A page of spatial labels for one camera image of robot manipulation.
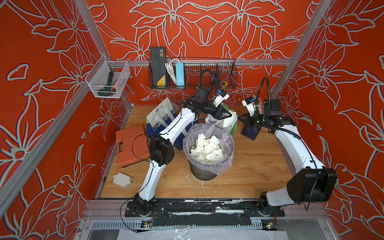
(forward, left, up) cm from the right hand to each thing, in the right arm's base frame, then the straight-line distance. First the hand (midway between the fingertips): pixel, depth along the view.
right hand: (237, 116), depth 79 cm
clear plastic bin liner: (-17, +8, -1) cm, 19 cm away
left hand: (+2, +4, +1) cm, 5 cm away
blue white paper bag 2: (-18, +31, -1) cm, 35 cm away
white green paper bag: (-3, +5, -3) cm, 7 cm away
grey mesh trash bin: (-25, +19, -18) cm, 37 cm away
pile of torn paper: (-15, +16, -10) cm, 24 cm away
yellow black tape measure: (+26, +5, +2) cm, 26 cm away
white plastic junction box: (-28, +62, -22) cm, 72 cm away
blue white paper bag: (+3, +43, -6) cm, 44 cm away
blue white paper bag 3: (+3, -14, -18) cm, 23 cm away
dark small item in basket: (+33, +9, +3) cm, 34 cm away
